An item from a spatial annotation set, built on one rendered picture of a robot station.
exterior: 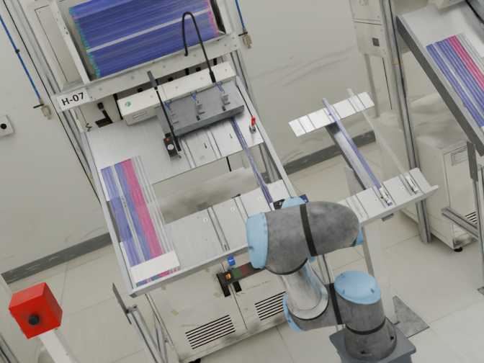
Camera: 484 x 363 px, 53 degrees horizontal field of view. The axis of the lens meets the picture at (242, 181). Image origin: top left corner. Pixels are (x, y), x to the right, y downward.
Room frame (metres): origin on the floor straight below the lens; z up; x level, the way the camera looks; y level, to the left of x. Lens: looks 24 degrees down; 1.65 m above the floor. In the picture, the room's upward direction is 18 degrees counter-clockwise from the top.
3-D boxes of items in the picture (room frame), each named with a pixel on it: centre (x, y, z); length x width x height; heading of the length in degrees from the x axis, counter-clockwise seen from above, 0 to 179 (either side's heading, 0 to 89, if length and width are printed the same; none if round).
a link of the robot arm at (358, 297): (1.08, -0.20, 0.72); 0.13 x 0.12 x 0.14; 78
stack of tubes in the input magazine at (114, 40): (2.03, 0.16, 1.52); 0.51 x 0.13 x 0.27; 97
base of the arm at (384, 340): (1.08, -0.21, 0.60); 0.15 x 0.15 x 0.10
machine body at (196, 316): (2.14, 0.24, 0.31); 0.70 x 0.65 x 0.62; 97
